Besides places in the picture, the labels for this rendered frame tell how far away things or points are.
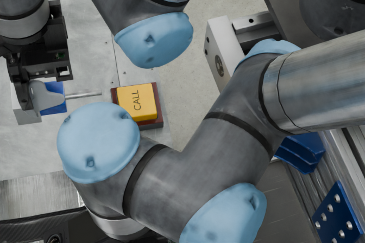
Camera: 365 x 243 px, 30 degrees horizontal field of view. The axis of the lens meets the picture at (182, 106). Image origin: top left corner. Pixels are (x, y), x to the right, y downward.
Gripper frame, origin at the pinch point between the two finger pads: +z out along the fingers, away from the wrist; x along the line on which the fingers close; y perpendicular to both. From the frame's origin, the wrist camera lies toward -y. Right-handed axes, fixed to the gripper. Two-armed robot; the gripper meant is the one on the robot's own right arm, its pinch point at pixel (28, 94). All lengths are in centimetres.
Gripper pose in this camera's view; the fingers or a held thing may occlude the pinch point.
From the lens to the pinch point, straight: 103.2
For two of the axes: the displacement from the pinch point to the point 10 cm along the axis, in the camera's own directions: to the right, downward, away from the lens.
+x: -1.8, -8.8, 4.4
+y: 9.8, -1.4, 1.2
